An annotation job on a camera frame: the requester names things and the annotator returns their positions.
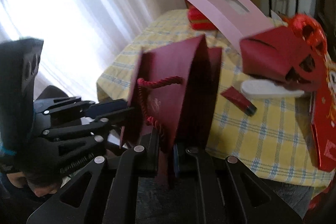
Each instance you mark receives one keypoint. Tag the shiny red foil decoration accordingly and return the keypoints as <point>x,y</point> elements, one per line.
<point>307,28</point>

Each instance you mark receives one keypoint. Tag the person's left hand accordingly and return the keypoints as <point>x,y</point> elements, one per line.
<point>40,185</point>

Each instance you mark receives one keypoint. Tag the red cartoon gift bag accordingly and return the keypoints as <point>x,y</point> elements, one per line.
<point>323,118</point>

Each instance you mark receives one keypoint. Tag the white curtain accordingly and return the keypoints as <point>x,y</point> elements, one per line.
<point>81,37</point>

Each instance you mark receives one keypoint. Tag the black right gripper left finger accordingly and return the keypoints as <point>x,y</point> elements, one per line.
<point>150,161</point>

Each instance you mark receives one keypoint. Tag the dark red open box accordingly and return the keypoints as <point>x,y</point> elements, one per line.
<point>279,55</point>

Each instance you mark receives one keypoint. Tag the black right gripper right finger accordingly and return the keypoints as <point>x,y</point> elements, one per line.
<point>183,161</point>

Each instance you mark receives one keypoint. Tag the dark red paper bag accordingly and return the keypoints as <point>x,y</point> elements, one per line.
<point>174,88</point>

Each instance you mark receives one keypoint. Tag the pink flat box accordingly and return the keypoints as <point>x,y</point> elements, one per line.
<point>236,19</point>

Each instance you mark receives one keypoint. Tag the small red box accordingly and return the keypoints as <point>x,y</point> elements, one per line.
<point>199,21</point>

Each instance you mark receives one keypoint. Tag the yellow checkered tablecloth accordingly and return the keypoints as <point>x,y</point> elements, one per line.
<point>276,143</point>

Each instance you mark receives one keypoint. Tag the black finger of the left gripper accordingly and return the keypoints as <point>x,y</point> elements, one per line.
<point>115,111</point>

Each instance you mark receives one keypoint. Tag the white flat insole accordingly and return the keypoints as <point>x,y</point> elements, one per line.
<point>266,89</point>

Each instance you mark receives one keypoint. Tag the dark red tube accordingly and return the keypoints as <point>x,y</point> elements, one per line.
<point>240,101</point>

